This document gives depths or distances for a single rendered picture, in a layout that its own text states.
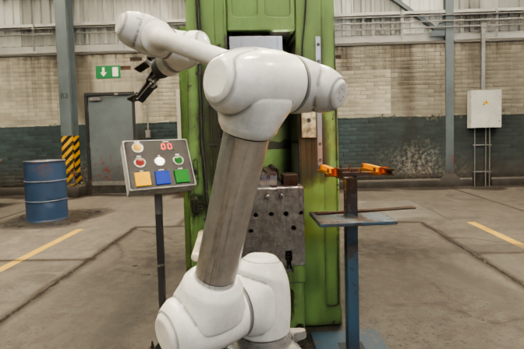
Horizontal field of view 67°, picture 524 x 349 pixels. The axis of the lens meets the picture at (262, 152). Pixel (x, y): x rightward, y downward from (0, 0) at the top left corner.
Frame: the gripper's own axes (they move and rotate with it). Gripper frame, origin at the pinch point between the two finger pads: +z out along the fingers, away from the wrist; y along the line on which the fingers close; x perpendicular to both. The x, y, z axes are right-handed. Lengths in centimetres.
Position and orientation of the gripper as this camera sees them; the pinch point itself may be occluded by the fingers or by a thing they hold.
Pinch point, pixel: (135, 83)
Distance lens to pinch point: 161.2
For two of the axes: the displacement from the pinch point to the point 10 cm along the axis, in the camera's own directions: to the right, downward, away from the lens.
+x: -6.8, -3.3, -6.6
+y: 0.7, -9.2, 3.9
